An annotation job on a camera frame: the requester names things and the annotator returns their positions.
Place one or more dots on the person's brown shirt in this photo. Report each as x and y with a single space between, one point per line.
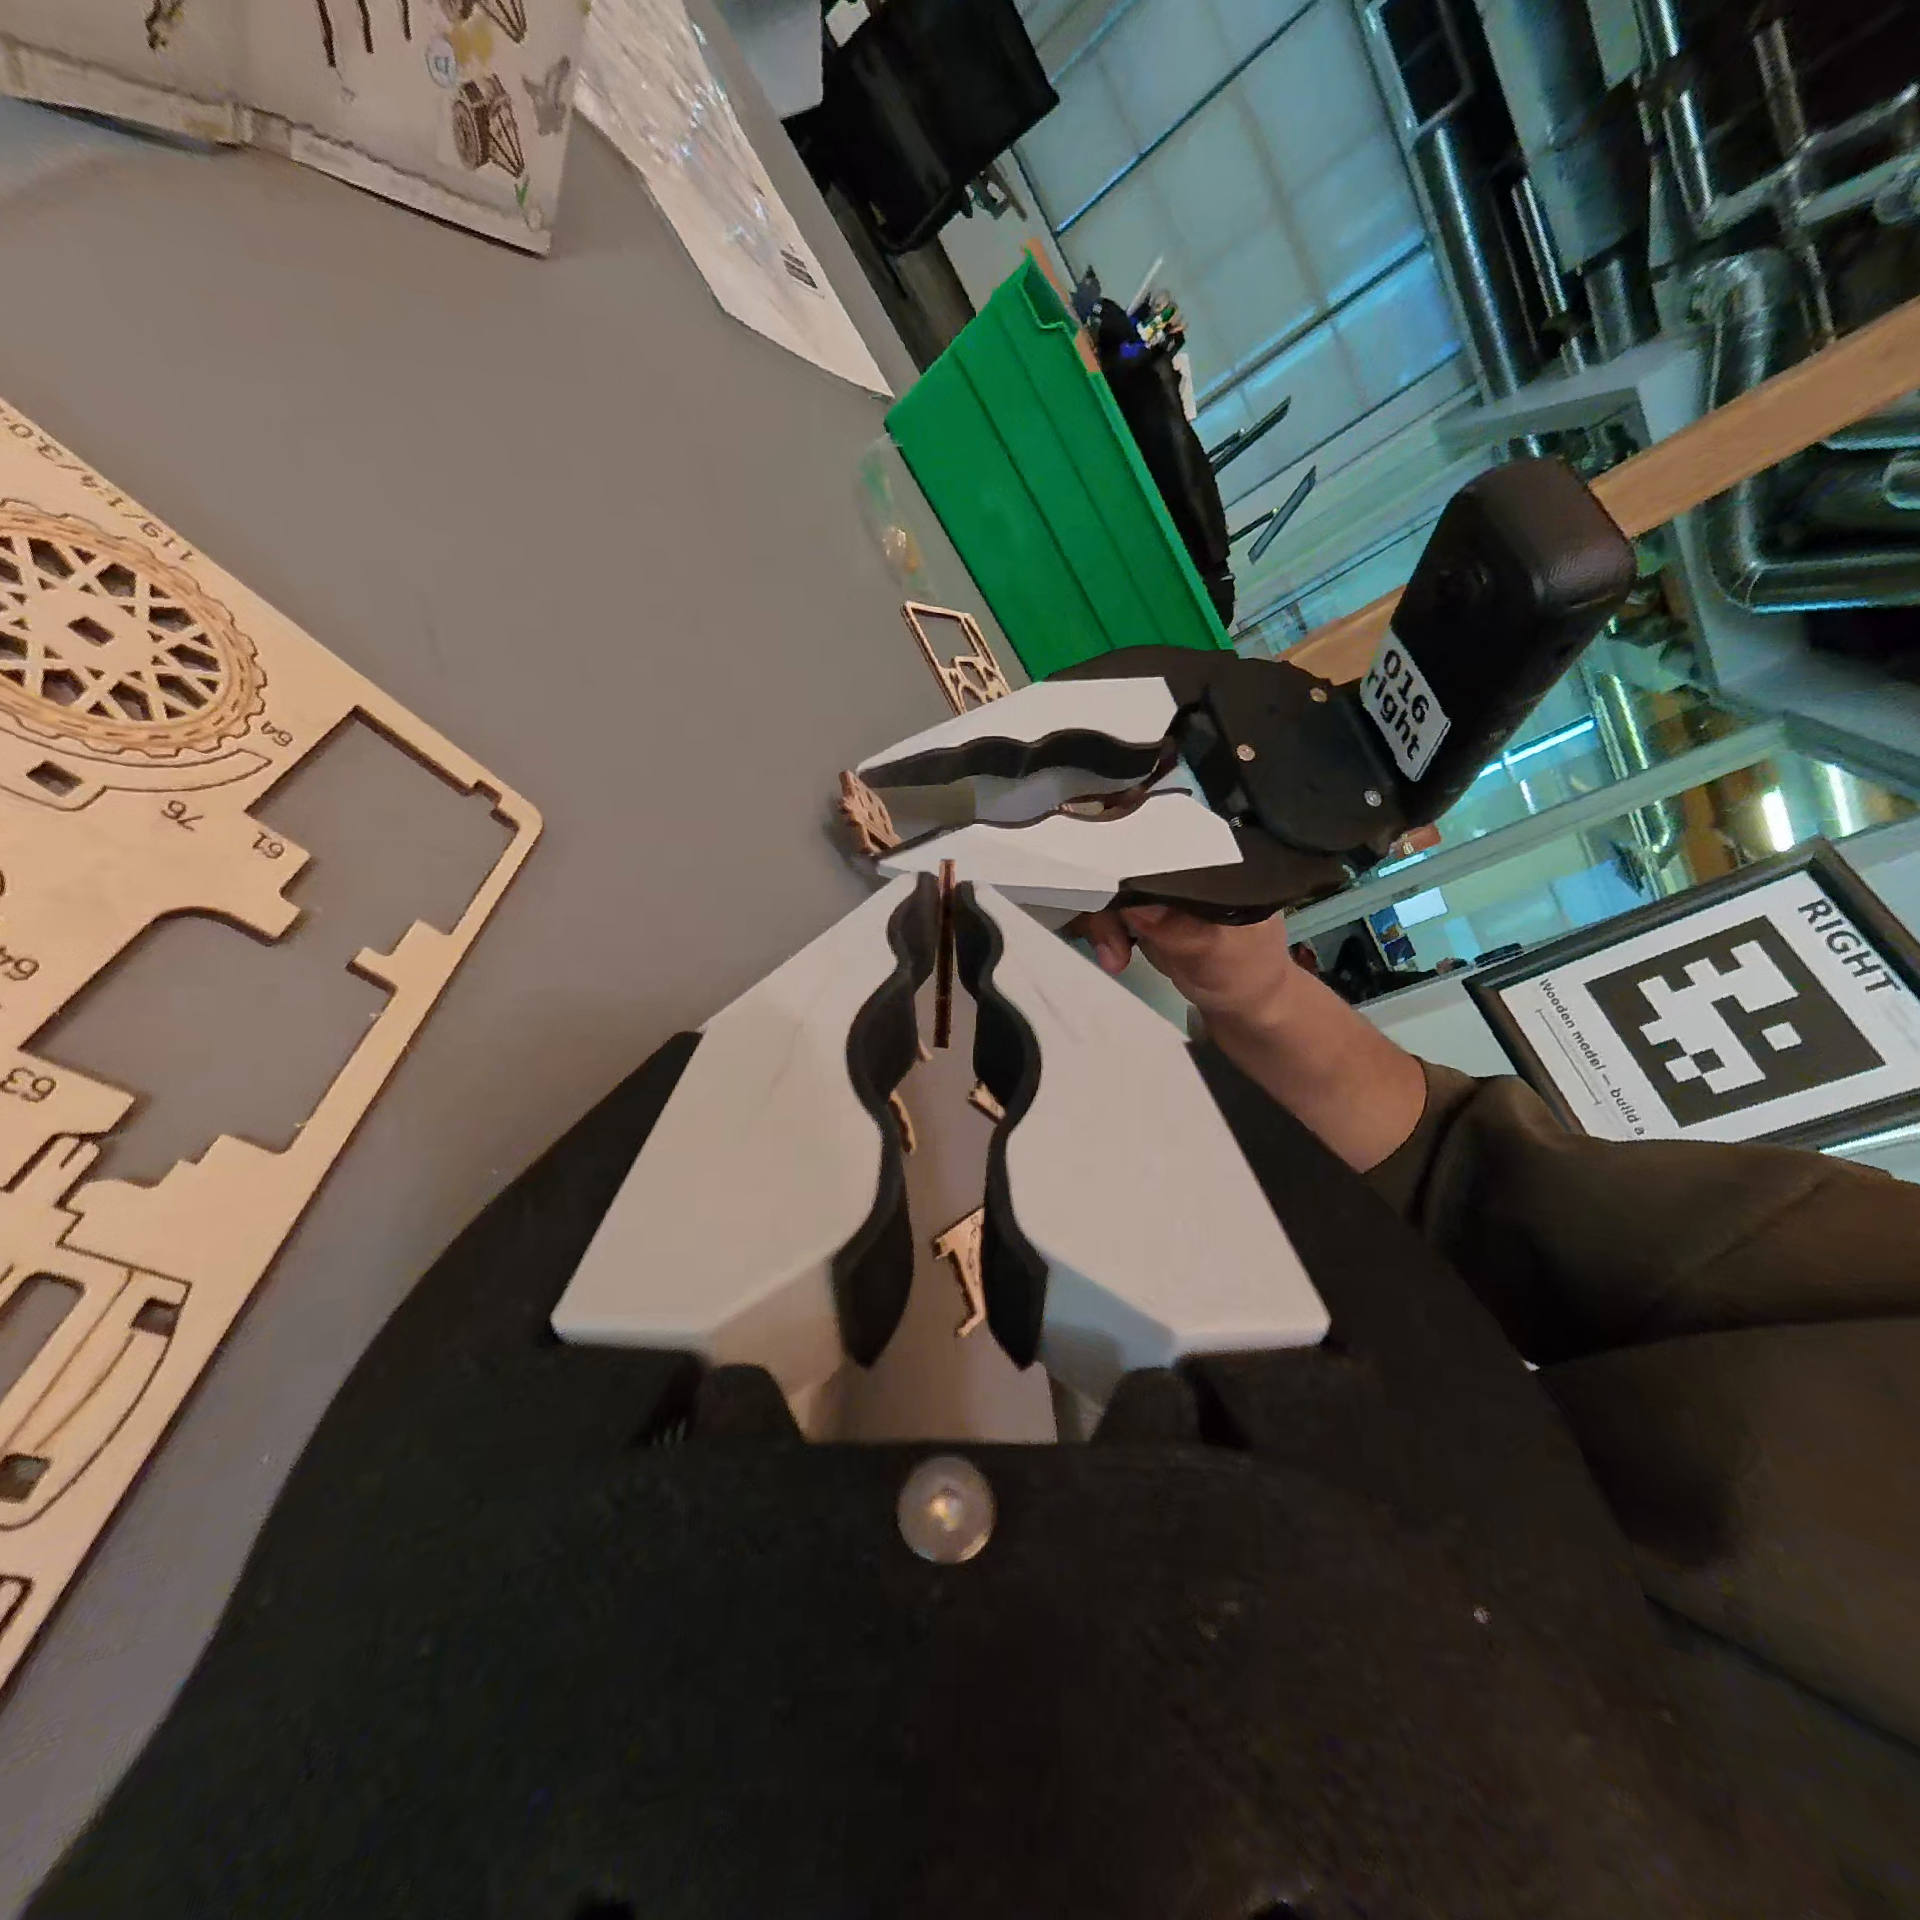
1801 1531

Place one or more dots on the wooden frame model piece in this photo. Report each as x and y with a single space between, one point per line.
938 639

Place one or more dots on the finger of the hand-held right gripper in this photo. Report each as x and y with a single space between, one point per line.
1080 720
1111 855

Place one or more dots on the wooden parts sheet with wheels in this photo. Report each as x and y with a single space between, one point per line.
404 780

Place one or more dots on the wooden plate with holes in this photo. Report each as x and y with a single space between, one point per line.
867 811

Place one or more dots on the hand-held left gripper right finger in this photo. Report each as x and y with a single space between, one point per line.
1155 1201

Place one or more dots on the clear plastic bag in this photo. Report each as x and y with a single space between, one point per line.
721 195

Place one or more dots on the green plastic bin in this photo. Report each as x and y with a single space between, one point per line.
1051 495

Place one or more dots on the pen holder cup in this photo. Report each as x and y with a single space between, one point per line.
1124 323

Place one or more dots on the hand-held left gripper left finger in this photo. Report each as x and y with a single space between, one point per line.
735 1184

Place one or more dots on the person's right hand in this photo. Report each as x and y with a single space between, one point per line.
1261 1004

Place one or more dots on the black framed marker sign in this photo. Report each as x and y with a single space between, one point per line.
1725 1021

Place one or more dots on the thin desk monitor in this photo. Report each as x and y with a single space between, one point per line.
1282 510
1252 435

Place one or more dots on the small wooden model piece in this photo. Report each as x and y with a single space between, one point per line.
903 1122
986 1100
962 1268

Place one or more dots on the silver ventilation duct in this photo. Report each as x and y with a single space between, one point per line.
1740 375

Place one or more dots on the grey desk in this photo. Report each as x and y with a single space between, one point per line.
524 525

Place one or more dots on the model instruction booklet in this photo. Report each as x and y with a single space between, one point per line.
300 90

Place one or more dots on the person's right forearm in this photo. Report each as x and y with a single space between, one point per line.
1650 1230

